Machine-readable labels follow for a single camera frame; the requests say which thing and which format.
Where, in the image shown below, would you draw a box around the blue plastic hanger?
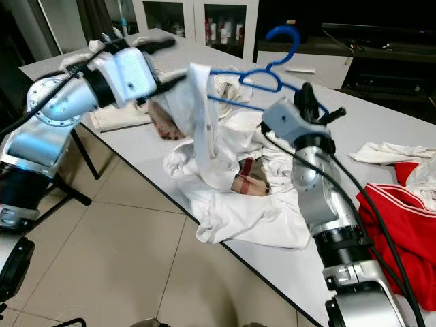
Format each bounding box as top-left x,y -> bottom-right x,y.
208,26 -> 331,116

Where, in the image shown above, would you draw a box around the white printed t-shirt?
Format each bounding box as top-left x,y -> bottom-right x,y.
146,63 -> 314,249

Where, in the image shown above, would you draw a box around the white drawer unit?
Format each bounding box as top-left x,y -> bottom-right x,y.
255,51 -> 354,89

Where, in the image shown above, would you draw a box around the white glass door cabinet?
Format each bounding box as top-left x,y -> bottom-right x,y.
133,0 -> 258,61

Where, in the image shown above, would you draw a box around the small white cloth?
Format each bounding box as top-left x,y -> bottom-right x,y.
349,142 -> 436,166

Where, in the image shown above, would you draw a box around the black TV stand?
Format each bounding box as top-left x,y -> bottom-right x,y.
255,0 -> 436,103

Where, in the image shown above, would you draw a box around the white crumpled jacket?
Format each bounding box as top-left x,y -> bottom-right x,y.
60,37 -> 113,72

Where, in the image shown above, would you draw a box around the black table leg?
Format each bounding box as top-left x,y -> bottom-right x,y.
72,129 -> 103,181

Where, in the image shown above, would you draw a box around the red shorts white stripes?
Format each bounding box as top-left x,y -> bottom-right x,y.
354,162 -> 436,311

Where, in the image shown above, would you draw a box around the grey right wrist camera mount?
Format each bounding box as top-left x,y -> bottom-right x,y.
261,99 -> 311,144

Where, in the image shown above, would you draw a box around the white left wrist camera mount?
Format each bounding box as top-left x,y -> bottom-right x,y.
106,46 -> 157,106

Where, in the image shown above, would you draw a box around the black clothes rack frame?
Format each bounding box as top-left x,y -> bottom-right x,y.
51,174 -> 93,206

